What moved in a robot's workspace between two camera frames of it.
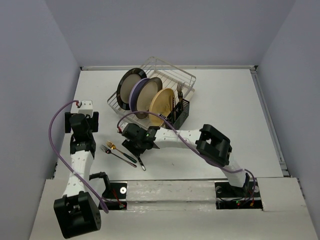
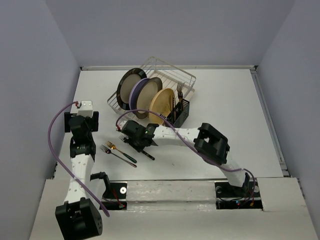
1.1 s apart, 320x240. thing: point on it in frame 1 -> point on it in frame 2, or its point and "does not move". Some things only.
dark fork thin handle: [104, 148] does not move
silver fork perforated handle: [142, 164] -> [124, 138]
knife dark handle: [163, 117] does not move
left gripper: [92, 122] does not move
